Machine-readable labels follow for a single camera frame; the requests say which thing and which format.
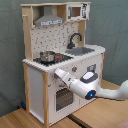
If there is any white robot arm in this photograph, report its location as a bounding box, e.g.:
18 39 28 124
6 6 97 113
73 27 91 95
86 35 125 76
55 69 128 100

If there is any grey range hood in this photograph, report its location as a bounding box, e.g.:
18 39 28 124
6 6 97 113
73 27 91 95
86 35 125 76
35 5 64 27

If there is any grey toy sink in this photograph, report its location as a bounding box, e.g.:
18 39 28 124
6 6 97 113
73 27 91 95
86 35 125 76
66 47 94 56

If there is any wooden toy kitchen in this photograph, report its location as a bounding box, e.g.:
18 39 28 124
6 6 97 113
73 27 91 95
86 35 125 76
22 2 105 128

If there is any silver toy pot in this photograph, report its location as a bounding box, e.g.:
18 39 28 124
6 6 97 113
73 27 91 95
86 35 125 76
40 51 55 62

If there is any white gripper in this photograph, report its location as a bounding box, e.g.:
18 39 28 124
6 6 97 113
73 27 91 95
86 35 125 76
55 69 74 86

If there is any black toy stovetop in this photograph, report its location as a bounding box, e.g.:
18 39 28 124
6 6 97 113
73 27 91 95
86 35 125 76
35 53 71 66

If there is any red grey right knob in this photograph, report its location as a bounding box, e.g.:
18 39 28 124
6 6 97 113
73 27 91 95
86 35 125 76
72 66 78 72

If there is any black toy faucet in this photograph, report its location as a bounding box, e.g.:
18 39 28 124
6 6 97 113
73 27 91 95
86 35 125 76
67 33 82 49

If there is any grey ice dispenser panel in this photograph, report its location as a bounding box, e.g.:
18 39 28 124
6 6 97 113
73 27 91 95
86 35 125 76
87 64 96 73

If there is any white oven door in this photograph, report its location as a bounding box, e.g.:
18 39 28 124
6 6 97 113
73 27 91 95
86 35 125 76
49 84 80 115

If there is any white toy microwave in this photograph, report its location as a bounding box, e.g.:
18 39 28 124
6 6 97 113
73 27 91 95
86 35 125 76
67 3 90 21

